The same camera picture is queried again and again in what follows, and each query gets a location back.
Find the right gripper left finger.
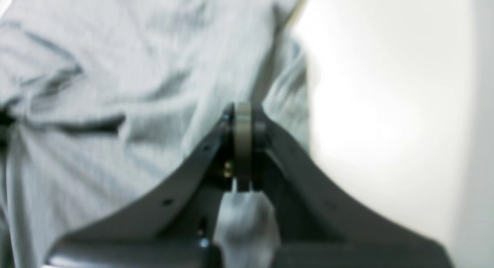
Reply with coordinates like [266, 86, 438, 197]
[43, 102, 254, 268]

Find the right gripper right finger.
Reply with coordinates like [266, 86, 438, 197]
[252, 106, 452, 268]

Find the dark grey t-shirt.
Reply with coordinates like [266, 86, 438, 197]
[1, 0, 309, 268]

